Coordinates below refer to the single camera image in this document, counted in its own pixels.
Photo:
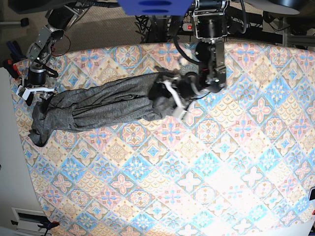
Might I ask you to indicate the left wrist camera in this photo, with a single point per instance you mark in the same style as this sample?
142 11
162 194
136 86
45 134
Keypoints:
180 113

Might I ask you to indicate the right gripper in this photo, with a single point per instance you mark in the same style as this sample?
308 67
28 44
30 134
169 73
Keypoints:
36 84

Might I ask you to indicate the blue black clamp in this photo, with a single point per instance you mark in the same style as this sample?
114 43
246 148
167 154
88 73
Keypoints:
35 228

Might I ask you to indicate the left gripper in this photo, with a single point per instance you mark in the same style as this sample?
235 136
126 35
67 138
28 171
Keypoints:
172 90

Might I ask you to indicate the patterned tablecloth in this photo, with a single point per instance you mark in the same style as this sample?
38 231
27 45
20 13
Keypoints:
242 162

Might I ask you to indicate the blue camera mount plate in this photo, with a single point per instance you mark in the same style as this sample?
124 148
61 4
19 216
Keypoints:
155 7

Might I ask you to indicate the grey t-shirt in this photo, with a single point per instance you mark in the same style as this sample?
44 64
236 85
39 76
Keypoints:
120 101

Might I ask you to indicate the red black clamp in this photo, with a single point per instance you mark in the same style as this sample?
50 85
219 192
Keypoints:
11 68

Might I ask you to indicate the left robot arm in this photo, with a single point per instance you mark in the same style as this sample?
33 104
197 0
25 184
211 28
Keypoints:
211 27

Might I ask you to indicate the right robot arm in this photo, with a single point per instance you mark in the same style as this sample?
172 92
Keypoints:
40 52

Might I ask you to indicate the white power strip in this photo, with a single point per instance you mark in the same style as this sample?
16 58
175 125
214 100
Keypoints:
188 27

